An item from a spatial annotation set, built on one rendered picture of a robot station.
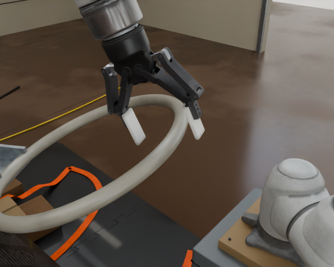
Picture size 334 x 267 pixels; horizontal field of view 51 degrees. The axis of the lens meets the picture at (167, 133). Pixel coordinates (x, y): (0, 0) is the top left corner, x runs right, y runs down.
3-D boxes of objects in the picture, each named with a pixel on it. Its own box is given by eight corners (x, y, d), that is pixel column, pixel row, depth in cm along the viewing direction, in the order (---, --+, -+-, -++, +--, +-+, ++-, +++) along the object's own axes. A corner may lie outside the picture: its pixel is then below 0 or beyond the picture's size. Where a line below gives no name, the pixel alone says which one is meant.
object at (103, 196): (-61, 250, 70) (-71, 240, 68) (56, 127, 111) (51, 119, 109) (162, 215, 52) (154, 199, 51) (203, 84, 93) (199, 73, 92)
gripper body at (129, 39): (151, 17, 59) (172, 67, 62) (113, 30, 63) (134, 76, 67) (128, 33, 53) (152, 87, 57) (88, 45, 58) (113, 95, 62)
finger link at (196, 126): (187, 97, 62) (191, 96, 61) (201, 130, 65) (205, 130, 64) (181, 106, 60) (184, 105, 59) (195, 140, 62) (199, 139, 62)
